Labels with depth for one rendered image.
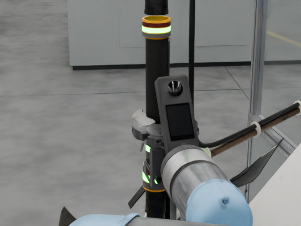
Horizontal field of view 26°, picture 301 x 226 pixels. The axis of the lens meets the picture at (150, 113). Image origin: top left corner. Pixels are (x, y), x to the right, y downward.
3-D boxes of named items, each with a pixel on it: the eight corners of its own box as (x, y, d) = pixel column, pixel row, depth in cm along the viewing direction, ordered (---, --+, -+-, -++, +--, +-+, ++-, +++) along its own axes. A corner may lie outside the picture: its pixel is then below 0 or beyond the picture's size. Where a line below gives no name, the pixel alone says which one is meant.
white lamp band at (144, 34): (154, 30, 103) (154, 26, 103) (176, 35, 100) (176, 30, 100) (135, 35, 100) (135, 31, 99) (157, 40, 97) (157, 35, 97)
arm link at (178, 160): (169, 162, 84) (229, 156, 85) (160, 148, 88) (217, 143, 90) (169, 214, 86) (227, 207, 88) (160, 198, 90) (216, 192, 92)
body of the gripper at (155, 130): (140, 171, 101) (160, 207, 90) (140, 120, 99) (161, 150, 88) (188, 167, 103) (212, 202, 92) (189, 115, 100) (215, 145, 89)
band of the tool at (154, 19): (154, 32, 103) (154, 14, 102) (175, 36, 100) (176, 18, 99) (136, 37, 100) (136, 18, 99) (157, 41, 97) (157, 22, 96)
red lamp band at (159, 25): (154, 20, 102) (154, 16, 102) (176, 24, 100) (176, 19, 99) (135, 25, 99) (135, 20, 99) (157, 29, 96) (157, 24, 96)
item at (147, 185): (154, 176, 111) (154, 170, 111) (174, 184, 109) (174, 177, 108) (137, 185, 108) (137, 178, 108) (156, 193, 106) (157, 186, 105)
